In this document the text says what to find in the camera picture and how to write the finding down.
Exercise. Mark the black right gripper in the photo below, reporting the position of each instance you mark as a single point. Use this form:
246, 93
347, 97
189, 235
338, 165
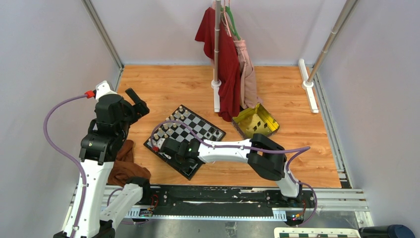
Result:
186, 166

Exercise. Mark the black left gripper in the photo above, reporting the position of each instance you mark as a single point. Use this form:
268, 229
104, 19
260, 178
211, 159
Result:
139, 104

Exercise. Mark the black white chessboard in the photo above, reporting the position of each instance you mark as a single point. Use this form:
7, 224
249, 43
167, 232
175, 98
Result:
200, 126

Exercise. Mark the yellow metal tin tray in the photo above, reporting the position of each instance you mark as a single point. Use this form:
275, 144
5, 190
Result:
247, 118

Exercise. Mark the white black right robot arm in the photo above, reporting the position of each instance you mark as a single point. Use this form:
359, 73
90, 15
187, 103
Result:
263, 155

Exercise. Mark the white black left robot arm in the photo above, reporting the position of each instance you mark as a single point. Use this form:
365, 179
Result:
106, 136

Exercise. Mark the cream chess pieces row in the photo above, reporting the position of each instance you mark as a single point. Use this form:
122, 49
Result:
174, 128

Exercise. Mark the black chess pieces in tin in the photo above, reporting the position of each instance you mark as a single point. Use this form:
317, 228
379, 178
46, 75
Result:
260, 126

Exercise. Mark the brown crumpled cloth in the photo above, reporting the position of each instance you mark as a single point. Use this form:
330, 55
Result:
124, 166

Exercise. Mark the white centre rack foot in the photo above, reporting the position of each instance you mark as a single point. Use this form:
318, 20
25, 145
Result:
216, 95

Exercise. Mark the white rack foot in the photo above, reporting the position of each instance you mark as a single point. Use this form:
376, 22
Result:
308, 86
216, 95

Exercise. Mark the dark red hanging shirt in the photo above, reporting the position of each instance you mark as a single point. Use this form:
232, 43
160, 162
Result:
228, 64

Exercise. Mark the silver centre rack pole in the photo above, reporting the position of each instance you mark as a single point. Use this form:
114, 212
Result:
216, 41

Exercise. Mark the silver rack pole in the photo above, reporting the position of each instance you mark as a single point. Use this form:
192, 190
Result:
216, 41
344, 14

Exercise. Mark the pink hanging garment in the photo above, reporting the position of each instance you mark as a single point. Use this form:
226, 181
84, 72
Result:
249, 98

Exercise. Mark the green white chessboard box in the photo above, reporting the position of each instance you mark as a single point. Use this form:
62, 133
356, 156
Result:
315, 233

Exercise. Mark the green clothes hanger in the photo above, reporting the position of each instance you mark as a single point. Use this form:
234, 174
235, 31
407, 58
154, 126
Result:
228, 20

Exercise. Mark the white right rack foot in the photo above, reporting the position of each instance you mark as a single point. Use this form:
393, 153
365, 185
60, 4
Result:
308, 86

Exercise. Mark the dark blue cylinder object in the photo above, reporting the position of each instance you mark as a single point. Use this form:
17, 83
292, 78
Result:
391, 231

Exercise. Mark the silver right rack pole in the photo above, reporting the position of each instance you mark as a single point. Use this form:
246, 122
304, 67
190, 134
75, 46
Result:
344, 14

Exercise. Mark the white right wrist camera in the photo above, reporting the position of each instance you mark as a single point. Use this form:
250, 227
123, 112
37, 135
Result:
160, 143

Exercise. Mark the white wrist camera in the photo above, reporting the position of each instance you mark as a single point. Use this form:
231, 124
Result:
160, 143
102, 89

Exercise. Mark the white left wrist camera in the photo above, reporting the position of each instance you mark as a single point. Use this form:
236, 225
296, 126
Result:
102, 89

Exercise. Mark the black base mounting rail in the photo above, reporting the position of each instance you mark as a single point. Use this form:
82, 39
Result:
223, 201

